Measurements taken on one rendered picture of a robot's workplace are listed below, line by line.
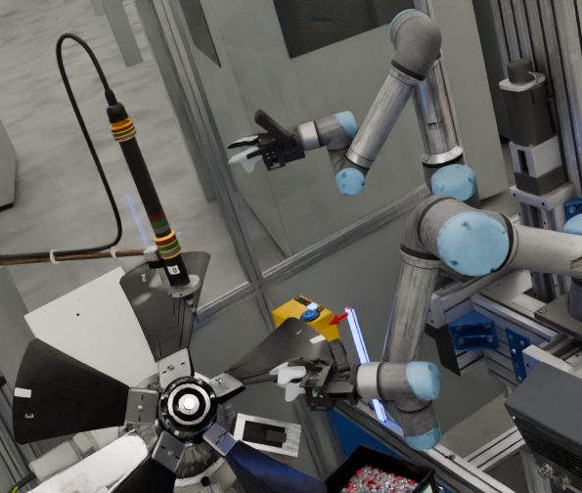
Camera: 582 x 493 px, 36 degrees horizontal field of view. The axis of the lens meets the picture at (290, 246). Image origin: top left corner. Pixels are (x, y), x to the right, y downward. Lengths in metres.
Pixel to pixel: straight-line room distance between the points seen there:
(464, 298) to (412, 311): 0.63
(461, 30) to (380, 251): 2.07
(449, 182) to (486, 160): 2.68
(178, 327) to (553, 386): 0.81
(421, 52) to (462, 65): 2.59
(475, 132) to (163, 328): 3.26
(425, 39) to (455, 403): 1.60
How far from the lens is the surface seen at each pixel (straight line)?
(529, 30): 2.19
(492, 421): 3.55
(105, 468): 2.01
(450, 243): 1.66
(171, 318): 1.97
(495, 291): 2.47
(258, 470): 1.92
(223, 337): 2.76
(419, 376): 1.76
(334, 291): 2.92
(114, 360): 2.18
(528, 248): 1.76
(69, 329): 2.20
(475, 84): 4.92
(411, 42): 2.28
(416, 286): 1.83
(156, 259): 1.81
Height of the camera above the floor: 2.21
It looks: 25 degrees down
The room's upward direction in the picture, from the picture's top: 18 degrees counter-clockwise
